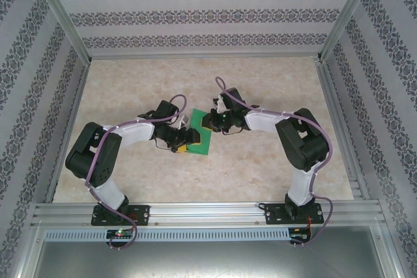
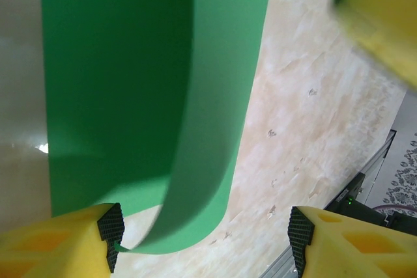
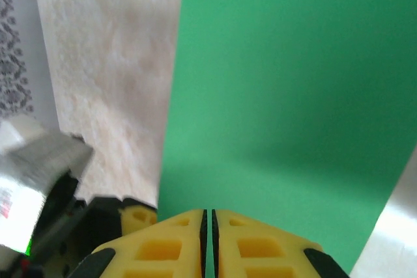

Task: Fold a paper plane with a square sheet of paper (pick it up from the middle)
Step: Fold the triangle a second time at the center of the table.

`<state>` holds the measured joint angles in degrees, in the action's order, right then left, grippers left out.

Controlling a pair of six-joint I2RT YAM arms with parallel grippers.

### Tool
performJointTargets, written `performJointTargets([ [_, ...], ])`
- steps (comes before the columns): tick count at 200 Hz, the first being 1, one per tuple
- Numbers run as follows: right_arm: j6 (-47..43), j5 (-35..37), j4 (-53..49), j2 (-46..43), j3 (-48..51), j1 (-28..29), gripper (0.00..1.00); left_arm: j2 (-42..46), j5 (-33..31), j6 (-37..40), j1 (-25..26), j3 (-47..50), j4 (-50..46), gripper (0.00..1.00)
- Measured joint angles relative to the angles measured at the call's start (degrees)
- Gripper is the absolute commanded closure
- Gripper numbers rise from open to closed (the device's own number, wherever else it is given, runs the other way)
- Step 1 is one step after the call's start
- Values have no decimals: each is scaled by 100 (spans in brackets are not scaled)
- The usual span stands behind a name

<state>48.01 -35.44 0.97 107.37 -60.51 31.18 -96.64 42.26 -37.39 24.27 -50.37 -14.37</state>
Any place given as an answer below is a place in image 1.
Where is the green cloth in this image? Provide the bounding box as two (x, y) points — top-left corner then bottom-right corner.
(188, 108), (213, 156)

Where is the grey metal sheet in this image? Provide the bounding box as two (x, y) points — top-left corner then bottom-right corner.
(31, 225), (394, 278)

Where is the right gripper thin black cable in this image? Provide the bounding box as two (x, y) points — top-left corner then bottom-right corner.
(220, 126), (244, 136)

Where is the gripper thin black cable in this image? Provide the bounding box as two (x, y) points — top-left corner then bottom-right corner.
(220, 126), (244, 136)
(154, 137), (174, 154)

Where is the left gripper thin black cable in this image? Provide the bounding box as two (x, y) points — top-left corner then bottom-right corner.
(154, 137), (174, 154)

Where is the aluminium mounting rail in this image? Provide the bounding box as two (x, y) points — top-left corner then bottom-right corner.
(31, 201), (382, 227)

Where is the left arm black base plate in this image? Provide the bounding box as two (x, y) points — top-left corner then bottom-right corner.
(91, 204), (151, 227)

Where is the slotted grey cable duct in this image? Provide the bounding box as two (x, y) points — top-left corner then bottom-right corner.
(44, 228), (291, 242)

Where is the aluminium side rail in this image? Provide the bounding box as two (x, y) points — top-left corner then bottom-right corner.
(44, 61), (94, 204)
(313, 58), (372, 201)

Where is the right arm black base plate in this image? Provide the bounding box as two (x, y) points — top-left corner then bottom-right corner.
(265, 202), (324, 226)

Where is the aluminium frame post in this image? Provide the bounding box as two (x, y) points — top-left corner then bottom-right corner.
(27, 0), (93, 64)
(317, 0), (382, 63)

